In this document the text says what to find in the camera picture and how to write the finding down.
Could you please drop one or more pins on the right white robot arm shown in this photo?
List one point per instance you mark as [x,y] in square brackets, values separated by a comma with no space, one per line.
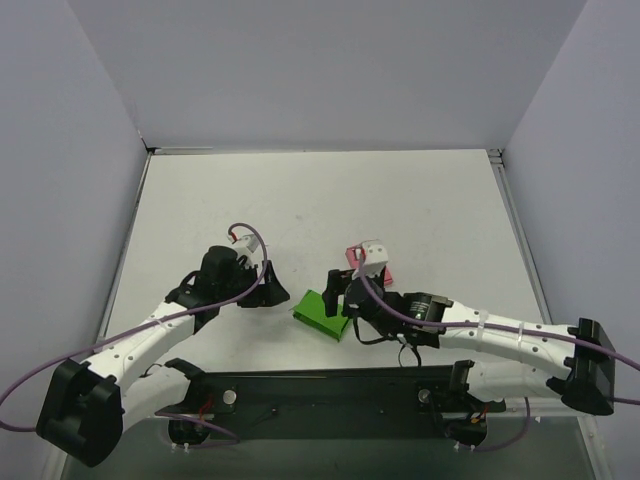
[572,363]

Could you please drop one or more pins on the green paper box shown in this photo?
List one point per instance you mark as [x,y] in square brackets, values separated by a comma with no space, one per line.
[310,310]

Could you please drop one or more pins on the pink paper box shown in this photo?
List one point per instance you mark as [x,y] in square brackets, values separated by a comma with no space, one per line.
[351,259]

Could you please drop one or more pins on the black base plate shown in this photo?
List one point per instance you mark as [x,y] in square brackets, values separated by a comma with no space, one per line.
[390,403]

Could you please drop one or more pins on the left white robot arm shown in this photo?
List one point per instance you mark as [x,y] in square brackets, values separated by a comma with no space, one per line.
[84,410]

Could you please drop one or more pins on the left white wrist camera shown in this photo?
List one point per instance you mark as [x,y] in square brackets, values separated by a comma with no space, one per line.
[247,247]

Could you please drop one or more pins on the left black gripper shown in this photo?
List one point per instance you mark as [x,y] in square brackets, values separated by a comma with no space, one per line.
[261,291]

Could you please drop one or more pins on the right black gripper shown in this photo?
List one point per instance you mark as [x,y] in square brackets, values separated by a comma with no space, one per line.
[337,288]

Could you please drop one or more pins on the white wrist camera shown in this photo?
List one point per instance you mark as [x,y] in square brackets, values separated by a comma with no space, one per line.
[372,258]
[247,247]

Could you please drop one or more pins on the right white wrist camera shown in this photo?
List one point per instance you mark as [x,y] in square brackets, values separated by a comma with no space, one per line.
[372,258]

